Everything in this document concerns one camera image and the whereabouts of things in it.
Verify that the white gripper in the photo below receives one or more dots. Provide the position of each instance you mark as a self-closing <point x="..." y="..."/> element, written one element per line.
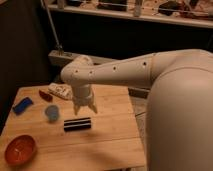
<point x="83" y="96"/>

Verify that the red pepper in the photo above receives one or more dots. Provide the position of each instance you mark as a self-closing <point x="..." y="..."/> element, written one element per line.
<point x="45" y="96"/>

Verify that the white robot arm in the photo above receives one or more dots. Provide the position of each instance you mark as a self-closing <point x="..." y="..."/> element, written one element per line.
<point x="179" y="120"/>

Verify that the black striped box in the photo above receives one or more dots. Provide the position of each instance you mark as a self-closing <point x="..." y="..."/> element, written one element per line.
<point x="77" y="124"/>

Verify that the blue plastic cup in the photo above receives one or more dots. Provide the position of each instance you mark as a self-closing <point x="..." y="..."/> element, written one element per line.
<point x="52" y="113"/>

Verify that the wooden table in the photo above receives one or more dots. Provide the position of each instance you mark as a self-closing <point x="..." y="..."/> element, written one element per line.
<point x="112" y="142"/>

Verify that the metal vertical pole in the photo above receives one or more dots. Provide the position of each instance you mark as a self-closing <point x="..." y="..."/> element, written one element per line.
<point x="59" y="47"/>

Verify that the blue rectangular block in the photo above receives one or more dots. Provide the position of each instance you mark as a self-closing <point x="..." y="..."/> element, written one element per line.
<point x="22" y="106"/>

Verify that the orange red bowl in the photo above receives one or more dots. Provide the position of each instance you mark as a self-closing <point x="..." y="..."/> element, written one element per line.
<point x="20" y="150"/>

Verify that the cluttered background shelf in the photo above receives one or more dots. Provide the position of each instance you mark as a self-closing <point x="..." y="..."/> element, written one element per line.
<point x="194" y="13"/>

